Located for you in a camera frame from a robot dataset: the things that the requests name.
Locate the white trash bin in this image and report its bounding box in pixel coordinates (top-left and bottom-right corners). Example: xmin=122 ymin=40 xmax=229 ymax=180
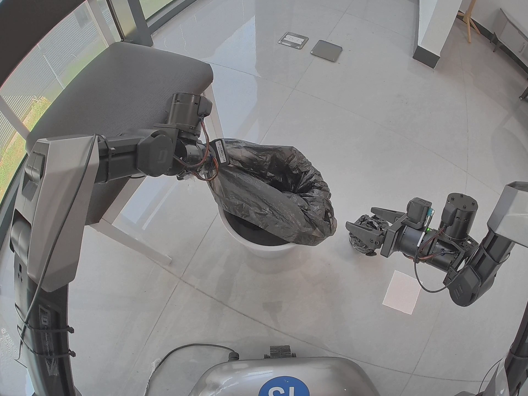
xmin=216 ymin=205 xmax=298 ymax=260

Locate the brown backed white chair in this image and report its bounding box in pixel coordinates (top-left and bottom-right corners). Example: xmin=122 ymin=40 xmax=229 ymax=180
xmin=0 ymin=0 xmax=225 ymax=266

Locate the window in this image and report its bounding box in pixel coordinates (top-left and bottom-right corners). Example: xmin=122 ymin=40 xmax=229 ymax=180
xmin=0 ymin=0 xmax=236 ymax=222

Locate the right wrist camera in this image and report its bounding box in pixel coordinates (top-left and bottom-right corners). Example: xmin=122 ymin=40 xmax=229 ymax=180
xmin=406 ymin=197 xmax=435 ymax=229

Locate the low grey bench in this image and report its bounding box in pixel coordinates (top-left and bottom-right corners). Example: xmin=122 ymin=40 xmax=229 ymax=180
xmin=491 ymin=8 xmax=528 ymax=76

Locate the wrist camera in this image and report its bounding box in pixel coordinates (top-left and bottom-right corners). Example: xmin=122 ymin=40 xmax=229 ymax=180
xmin=406 ymin=197 xmax=435 ymax=229
xmin=210 ymin=138 xmax=230 ymax=167

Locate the black cable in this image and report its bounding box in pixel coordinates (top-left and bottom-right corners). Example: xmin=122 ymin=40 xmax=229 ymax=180
xmin=155 ymin=343 xmax=241 ymax=383
xmin=414 ymin=258 xmax=450 ymax=294

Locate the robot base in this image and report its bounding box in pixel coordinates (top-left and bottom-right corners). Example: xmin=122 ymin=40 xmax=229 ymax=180
xmin=192 ymin=345 xmax=378 ymax=396

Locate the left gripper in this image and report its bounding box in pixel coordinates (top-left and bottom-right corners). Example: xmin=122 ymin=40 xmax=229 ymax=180
xmin=178 ymin=141 xmax=215 ymax=178

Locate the black plastic bag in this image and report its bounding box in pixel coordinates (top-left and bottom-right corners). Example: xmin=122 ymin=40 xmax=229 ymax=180
xmin=208 ymin=138 xmax=336 ymax=247

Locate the black plastic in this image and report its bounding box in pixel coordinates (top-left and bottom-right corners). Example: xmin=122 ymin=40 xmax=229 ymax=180
xmin=348 ymin=214 xmax=392 ymax=257

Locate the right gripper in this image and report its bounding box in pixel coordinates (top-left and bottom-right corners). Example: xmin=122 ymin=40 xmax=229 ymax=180
xmin=345 ymin=206 xmax=430 ymax=260

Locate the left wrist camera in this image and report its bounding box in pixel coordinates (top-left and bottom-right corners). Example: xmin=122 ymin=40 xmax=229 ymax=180
xmin=210 ymin=138 xmax=230 ymax=167

